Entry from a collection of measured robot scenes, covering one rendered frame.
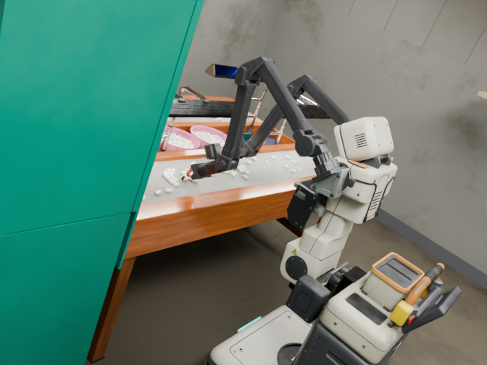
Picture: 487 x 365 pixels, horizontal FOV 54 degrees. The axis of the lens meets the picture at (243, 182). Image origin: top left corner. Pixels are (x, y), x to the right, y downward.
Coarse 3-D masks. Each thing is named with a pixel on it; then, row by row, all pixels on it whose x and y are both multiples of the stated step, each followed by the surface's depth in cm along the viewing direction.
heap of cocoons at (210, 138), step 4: (192, 132) 283; (196, 132) 285; (200, 132) 287; (204, 132) 289; (200, 136) 284; (204, 136) 284; (208, 136) 287; (212, 136) 289; (216, 136) 291; (204, 140) 278; (208, 140) 279; (212, 140) 284; (216, 140) 285; (220, 140) 287; (220, 144) 282
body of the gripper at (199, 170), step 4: (192, 164) 203; (196, 164) 205; (200, 164) 205; (204, 164) 203; (192, 168) 204; (196, 168) 205; (200, 168) 204; (204, 168) 202; (196, 172) 204; (200, 172) 204; (204, 172) 203; (196, 176) 204; (200, 176) 206; (204, 176) 206; (208, 176) 209
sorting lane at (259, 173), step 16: (176, 160) 240; (192, 160) 247; (208, 160) 254; (240, 160) 271; (256, 160) 280; (272, 160) 290; (288, 160) 300; (304, 160) 311; (160, 176) 218; (176, 176) 224; (224, 176) 244; (240, 176) 251; (256, 176) 259; (272, 176) 267; (288, 176) 276; (304, 176) 285; (176, 192) 211; (192, 192) 216; (208, 192) 222
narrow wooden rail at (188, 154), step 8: (280, 144) 314; (288, 144) 320; (160, 152) 235; (168, 152) 239; (176, 152) 242; (184, 152) 246; (192, 152) 250; (200, 152) 253; (264, 152) 295; (160, 160) 231; (168, 160) 235
